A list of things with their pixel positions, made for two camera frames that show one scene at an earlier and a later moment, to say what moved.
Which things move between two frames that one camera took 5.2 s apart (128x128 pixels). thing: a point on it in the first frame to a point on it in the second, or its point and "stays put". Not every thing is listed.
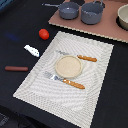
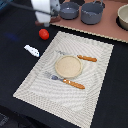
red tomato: x=44 y=33 stays put
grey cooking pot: x=91 y=12 stays put
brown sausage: x=15 y=68 to x=54 y=19
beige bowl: x=122 y=18 stays put
